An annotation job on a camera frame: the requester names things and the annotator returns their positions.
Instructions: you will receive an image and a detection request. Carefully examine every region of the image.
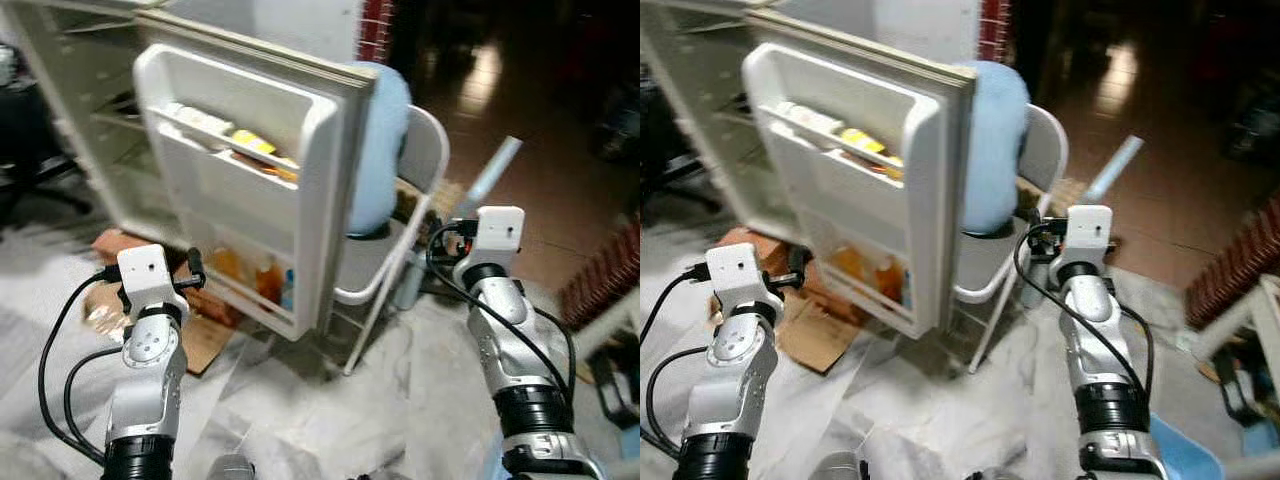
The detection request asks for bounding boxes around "short black right arm cable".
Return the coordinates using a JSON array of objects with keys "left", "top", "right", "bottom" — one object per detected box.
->
[
  {"left": 1120, "top": 305, "right": 1157, "bottom": 396},
  {"left": 530, "top": 305, "right": 579, "bottom": 391}
]

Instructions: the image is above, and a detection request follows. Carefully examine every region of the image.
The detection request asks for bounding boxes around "long black left arm cable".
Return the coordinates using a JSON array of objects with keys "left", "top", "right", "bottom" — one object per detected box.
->
[
  {"left": 640, "top": 262, "right": 713, "bottom": 461},
  {"left": 38, "top": 264, "right": 123, "bottom": 466}
]

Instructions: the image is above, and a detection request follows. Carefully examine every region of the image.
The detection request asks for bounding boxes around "white fridge body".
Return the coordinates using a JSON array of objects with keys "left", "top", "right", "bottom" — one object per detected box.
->
[
  {"left": 0, "top": 0, "right": 201, "bottom": 241},
  {"left": 640, "top": 0, "right": 791, "bottom": 241}
]

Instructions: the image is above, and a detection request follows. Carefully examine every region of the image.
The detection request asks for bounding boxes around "large blue plastic bin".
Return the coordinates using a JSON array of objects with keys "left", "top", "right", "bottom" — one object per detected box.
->
[{"left": 1150, "top": 415, "right": 1226, "bottom": 480}]

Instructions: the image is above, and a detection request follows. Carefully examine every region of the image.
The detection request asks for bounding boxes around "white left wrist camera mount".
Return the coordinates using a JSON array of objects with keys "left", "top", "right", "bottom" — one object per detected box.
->
[
  {"left": 708, "top": 245, "right": 783, "bottom": 316},
  {"left": 117, "top": 245, "right": 191, "bottom": 316}
]

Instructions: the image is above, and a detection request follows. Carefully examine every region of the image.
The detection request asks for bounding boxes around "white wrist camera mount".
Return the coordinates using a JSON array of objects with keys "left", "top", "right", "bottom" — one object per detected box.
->
[
  {"left": 708, "top": 245, "right": 783, "bottom": 316},
  {"left": 462, "top": 206, "right": 526, "bottom": 276},
  {"left": 1060, "top": 205, "right": 1114, "bottom": 273},
  {"left": 117, "top": 245, "right": 191, "bottom": 316}
]

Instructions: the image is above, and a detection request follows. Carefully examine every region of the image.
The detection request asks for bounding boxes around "white plastic bottle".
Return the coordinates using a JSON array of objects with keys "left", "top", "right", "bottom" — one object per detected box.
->
[
  {"left": 778, "top": 100, "right": 846, "bottom": 146},
  {"left": 165, "top": 102, "right": 236, "bottom": 149}
]

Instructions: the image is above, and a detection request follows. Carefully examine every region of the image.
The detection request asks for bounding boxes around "pale blue pole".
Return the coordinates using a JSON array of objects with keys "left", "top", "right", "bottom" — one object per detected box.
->
[
  {"left": 1083, "top": 135, "right": 1144, "bottom": 208},
  {"left": 462, "top": 136, "right": 523, "bottom": 216}
]

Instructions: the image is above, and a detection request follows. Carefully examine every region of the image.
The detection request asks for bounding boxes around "white fridge door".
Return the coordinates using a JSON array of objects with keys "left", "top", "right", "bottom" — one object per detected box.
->
[
  {"left": 742, "top": 10, "right": 979, "bottom": 339},
  {"left": 133, "top": 10, "right": 379, "bottom": 343}
]

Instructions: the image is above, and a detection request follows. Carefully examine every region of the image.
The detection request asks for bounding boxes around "light blue cushion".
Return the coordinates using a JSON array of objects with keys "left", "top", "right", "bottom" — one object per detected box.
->
[
  {"left": 958, "top": 60, "right": 1031, "bottom": 236},
  {"left": 345, "top": 62, "right": 413, "bottom": 239}
]

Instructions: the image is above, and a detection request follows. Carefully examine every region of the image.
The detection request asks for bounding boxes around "robot left leg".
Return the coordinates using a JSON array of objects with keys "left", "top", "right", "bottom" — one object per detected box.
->
[
  {"left": 805, "top": 452, "right": 871, "bottom": 480},
  {"left": 205, "top": 455, "right": 256, "bottom": 480}
]

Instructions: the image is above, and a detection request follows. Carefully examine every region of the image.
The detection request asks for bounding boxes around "yellow lid jar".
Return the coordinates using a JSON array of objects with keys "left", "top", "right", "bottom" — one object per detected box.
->
[
  {"left": 838, "top": 125, "right": 904, "bottom": 181},
  {"left": 230, "top": 127, "right": 299, "bottom": 183}
]

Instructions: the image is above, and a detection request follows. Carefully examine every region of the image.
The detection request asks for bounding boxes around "white side table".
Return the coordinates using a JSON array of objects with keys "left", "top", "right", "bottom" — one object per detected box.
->
[
  {"left": 1190, "top": 275, "right": 1280, "bottom": 401},
  {"left": 560, "top": 285, "right": 641, "bottom": 401}
]

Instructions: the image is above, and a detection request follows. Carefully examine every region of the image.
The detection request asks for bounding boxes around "short black left arm cable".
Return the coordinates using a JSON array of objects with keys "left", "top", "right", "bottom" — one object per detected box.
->
[
  {"left": 63, "top": 345, "right": 126, "bottom": 456},
  {"left": 648, "top": 345, "right": 713, "bottom": 451}
]

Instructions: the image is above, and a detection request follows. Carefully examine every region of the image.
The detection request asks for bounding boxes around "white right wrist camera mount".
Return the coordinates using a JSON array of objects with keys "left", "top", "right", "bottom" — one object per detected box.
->
[
  {"left": 462, "top": 206, "right": 526, "bottom": 276},
  {"left": 1060, "top": 205, "right": 1114, "bottom": 273}
]

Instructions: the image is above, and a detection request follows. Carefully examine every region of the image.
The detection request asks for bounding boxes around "short black arm cable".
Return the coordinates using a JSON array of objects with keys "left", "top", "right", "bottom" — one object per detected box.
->
[
  {"left": 63, "top": 345, "right": 126, "bottom": 456},
  {"left": 530, "top": 305, "right": 579, "bottom": 391},
  {"left": 1120, "top": 305, "right": 1157, "bottom": 396},
  {"left": 648, "top": 345, "right": 713, "bottom": 451}
]

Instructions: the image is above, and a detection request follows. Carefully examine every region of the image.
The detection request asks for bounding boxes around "flattened brown cardboard sheet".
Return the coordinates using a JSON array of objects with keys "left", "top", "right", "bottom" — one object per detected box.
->
[
  {"left": 180, "top": 315, "right": 236, "bottom": 376},
  {"left": 775, "top": 292, "right": 871, "bottom": 376},
  {"left": 85, "top": 285, "right": 131, "bottom": 346}
]

